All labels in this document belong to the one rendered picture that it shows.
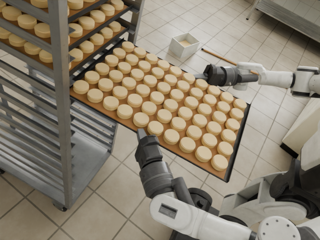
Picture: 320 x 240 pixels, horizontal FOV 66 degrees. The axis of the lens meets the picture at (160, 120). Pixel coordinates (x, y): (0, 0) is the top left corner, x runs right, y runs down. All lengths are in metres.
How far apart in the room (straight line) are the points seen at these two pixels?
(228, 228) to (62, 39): 0.59
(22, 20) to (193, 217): 0.71
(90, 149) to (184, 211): 1.28
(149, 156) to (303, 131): 1.99
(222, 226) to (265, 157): 1.96
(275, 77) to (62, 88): 0.87
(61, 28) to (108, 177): 1.38
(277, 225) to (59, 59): 0.64
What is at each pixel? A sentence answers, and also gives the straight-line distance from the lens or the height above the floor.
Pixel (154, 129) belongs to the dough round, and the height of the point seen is 1.09.
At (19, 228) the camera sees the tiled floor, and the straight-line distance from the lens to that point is 1.80.
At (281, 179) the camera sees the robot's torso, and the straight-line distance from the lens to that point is 1.07.
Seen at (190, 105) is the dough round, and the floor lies 1.09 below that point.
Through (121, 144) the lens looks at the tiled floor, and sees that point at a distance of 2.04.
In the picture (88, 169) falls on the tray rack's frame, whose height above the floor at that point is 0.15.
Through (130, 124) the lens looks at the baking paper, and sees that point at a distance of 0.80.
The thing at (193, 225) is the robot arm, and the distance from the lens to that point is 0.62.
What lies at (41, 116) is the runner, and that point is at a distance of 1.05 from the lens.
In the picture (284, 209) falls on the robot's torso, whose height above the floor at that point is 0.95.
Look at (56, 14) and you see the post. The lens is 0.64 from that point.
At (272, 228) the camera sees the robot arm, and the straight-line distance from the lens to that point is 0.59.
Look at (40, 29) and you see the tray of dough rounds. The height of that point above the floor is 1.24.
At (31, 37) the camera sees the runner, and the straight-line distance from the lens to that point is 0.80.
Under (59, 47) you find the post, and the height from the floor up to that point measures 1.28.
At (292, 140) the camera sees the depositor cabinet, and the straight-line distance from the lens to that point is 2.62.
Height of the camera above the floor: 1.70
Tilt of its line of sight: 48 degrees down
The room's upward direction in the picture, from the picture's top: 22 degrees clockwise
